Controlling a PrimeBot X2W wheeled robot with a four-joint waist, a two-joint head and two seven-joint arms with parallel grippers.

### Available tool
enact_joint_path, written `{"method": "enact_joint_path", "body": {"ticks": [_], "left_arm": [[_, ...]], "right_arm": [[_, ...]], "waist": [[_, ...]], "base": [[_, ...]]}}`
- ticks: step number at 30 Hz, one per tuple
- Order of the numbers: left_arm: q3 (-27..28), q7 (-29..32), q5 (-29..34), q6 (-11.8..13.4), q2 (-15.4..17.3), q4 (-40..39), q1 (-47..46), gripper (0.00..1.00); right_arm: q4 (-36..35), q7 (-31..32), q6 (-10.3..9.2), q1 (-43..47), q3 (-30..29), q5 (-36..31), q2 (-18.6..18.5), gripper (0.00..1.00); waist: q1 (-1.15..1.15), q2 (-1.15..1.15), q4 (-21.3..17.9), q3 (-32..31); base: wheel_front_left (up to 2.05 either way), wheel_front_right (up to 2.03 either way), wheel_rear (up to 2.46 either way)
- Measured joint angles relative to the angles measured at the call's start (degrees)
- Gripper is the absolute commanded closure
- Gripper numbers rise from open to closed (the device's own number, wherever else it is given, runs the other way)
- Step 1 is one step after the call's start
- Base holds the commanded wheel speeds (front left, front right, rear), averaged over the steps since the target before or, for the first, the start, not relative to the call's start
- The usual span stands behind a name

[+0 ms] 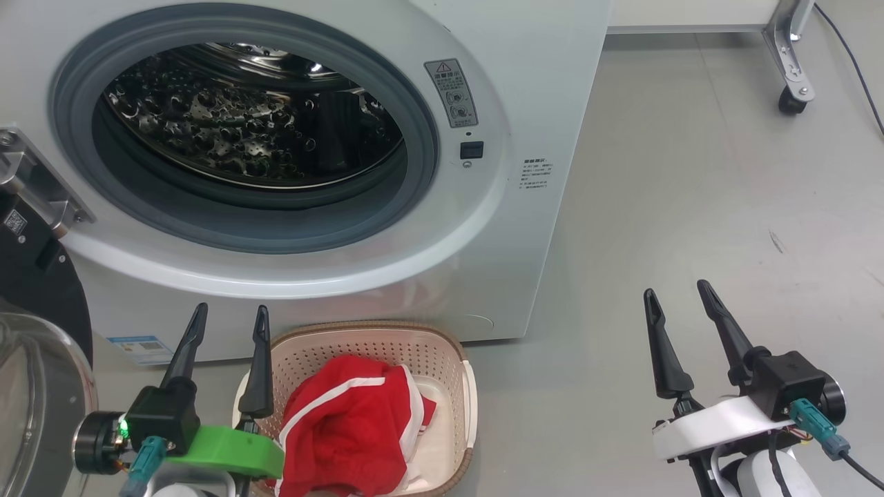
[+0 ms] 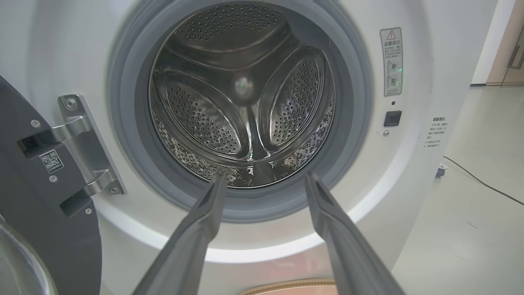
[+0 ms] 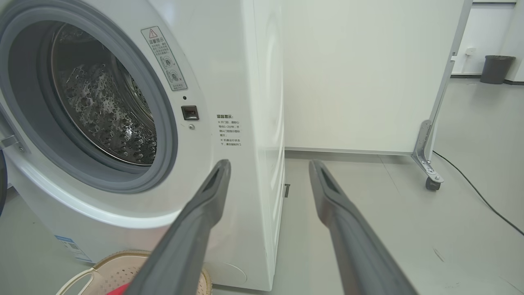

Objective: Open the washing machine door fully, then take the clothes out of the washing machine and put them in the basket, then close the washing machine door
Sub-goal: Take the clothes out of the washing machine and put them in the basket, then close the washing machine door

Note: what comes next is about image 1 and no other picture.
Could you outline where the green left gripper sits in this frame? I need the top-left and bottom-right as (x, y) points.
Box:
(160, 302), (285, 480)

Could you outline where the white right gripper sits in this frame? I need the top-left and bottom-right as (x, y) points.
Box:
(644, 280), (795, 462)

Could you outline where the red and white garment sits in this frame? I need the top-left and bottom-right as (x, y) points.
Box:
(275, 354), (437, 497)

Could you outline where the black round glass washer door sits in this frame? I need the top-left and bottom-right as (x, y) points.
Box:
(0, 186), (97, 497)

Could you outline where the black right gripper motor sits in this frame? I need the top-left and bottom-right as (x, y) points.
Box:
(818, 378), (847, 425)

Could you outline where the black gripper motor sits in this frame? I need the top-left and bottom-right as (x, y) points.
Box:
(74, 412), (128, 476)
(818, 378), (847, 425)

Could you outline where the black left gripper motor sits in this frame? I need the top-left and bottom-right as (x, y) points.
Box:
(74, 412), (128, 476)

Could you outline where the cream perforated basket brown rim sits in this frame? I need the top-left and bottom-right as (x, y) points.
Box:
(233, 321), (479, 497)

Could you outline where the white front-load washing machine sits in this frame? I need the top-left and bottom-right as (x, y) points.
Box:
(0, 0), (612, 367)

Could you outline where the stainless steel washing machine drum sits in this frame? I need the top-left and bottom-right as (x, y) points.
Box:
(102, 43), (405, 188)

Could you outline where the metal door hinge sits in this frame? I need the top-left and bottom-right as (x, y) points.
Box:
(0, 128), (96, 239)

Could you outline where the blue energy label sticker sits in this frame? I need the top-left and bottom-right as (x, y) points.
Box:
(107, 335), (173, 365)

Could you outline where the small printed text sticker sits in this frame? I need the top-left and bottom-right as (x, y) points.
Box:
(519, 159), (551, 191)

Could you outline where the white partition board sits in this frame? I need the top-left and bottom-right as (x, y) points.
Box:
(608, 0), (785, 34)

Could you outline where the grey warning sticker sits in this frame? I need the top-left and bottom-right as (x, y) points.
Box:
(424, 59), (479, 128)

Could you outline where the teal left camera connector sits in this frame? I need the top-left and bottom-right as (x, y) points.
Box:
(128, 436), (166, 497)

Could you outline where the teal camera connector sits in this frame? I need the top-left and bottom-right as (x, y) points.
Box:
(128, 436), (166, 497)
(789, 399), (884, 491)

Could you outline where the teal right camera connector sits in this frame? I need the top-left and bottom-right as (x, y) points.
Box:
(789, 399), (884, 491)

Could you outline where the metal bracket with caster wheel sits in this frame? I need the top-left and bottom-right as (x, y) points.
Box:
(763, 0), (816, 116)

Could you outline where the black floor cable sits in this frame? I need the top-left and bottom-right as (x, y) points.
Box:
(814, 3), (884, 135)

